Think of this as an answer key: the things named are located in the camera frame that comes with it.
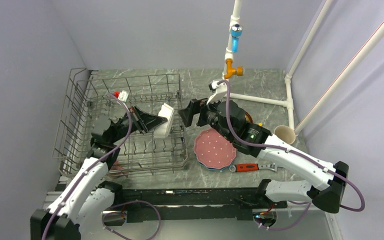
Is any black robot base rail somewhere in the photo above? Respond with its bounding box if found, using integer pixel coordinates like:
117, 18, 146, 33
89, 187, 312, 223

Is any red handled adjustable wrench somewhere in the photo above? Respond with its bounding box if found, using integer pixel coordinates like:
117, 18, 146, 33
228, 163, 278, 173

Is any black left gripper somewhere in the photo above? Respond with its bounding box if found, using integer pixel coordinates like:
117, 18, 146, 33
109, 104, 167, 144

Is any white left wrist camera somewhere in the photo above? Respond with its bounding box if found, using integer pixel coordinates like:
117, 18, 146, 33
113, 90, 129, 103

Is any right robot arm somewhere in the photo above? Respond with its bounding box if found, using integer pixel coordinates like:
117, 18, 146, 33
178, 98, 349, 214

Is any blue pipe valve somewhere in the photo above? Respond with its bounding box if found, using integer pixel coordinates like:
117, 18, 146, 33
230, 23, 243, 53

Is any orange pipe fitting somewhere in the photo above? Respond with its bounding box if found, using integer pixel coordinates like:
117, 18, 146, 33
223, 58, 244, 80

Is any beige ceramic mug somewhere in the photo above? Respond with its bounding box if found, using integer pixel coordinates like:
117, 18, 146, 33
273, 125, 297, 145

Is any grey wire dish rack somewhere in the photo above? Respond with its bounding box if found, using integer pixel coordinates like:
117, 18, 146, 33
52, 68, 188, 178

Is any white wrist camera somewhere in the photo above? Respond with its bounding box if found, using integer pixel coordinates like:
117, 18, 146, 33
206, 79, 228, 106
113, 90, 129, 103

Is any pink polka dot plate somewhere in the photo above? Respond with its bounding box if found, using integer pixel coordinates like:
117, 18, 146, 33
193, 128, 237, 161

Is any yellow and red plate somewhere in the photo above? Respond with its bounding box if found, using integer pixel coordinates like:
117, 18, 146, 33
244, 112, 254, 126

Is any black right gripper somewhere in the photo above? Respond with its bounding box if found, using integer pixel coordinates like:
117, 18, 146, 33
178, 92, 233, 141

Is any white scalloped bowl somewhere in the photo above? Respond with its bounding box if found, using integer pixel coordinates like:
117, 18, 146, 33
153, 103, 175, 139

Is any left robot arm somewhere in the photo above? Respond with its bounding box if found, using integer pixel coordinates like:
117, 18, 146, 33
30, 103, 175, 240

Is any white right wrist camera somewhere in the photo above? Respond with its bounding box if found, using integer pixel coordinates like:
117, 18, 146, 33
206, 79, 228, 106

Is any blue polka dot plate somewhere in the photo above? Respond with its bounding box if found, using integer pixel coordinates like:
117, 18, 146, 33
197, 159, 234, 171

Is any white pvc pipe frame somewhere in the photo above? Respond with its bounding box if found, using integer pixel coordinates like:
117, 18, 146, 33
234, 0, 384, 120

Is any pink ghost pattern mug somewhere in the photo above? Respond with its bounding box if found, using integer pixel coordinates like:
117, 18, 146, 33
107, 160, 124, 178

